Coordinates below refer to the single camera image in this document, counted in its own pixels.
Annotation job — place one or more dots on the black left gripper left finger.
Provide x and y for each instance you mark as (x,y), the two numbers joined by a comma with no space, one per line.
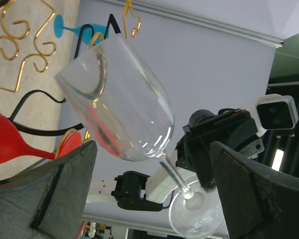
(47,202)

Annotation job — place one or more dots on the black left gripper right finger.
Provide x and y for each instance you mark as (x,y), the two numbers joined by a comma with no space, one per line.
(257,201)

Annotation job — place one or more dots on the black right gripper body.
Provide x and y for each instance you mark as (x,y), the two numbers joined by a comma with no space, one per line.
(234,128)

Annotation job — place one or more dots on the red plastic wine glass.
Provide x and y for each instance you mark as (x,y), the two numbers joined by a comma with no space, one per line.
(12,145)

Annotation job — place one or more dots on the clear wine glass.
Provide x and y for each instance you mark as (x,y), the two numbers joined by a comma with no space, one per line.
(123,105)

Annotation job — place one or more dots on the cyan plastic wine glass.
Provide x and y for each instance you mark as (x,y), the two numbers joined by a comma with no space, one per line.
(59,29)

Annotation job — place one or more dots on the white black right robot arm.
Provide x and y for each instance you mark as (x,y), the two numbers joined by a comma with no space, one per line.
(135,191)

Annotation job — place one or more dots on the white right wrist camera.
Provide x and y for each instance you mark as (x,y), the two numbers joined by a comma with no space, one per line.
(273,112)

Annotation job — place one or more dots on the gold wire wine glass rack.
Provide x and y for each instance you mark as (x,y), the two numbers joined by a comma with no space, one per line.
(96,37)

